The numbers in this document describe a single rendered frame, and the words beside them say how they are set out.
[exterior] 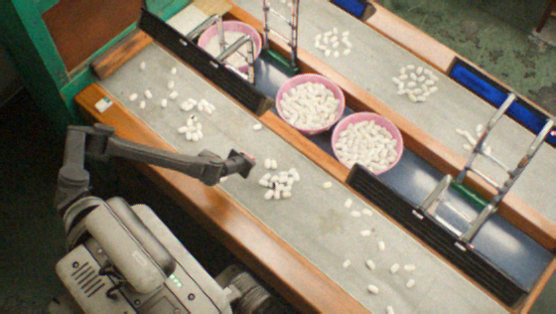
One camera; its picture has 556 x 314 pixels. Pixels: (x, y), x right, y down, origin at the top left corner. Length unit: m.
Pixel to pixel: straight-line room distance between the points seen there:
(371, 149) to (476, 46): 1.62
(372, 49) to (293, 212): 0.82
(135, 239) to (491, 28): 3.06
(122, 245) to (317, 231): 1.07
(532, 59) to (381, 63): 1.49
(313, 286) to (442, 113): 0.88
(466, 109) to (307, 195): 0.75
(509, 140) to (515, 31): 1.57
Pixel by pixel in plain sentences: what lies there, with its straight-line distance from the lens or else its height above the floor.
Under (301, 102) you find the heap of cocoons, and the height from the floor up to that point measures 0.74.
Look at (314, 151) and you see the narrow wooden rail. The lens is 2.13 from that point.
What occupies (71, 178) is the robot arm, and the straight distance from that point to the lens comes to 1.48.
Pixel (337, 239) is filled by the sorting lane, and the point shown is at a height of 0.74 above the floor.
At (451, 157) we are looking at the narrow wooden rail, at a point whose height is 0.76.
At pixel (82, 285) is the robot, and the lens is 1.26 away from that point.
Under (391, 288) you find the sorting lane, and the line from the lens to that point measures 1.97.
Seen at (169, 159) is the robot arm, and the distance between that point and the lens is 1.85.
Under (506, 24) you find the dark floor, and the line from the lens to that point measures 3.84.
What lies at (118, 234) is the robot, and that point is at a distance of 1.07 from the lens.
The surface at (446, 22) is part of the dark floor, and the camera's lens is 3.72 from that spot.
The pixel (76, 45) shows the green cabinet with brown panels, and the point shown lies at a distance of 2.30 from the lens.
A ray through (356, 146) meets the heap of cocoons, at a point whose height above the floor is 0.73.
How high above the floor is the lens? 2.59
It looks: 60 degrees down
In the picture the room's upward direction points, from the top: 1 degrees counter-clockwise
